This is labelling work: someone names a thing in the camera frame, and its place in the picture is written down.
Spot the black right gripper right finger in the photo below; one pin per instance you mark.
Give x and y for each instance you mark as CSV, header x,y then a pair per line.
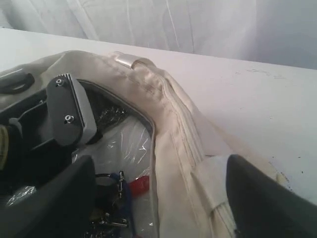
x,y
262,208

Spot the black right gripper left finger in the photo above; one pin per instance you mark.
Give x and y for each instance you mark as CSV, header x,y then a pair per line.
x,y
60,209

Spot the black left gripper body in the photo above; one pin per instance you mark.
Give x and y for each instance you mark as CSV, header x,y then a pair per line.
x,y
29,155

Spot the colourful key tag bunch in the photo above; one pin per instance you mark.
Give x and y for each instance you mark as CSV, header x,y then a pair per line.
x,y
113,209

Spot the beige fabric duffel bag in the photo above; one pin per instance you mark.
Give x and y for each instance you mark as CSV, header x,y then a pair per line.
x,y
189,153

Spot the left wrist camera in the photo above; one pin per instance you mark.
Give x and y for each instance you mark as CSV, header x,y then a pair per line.
x,y
70,111

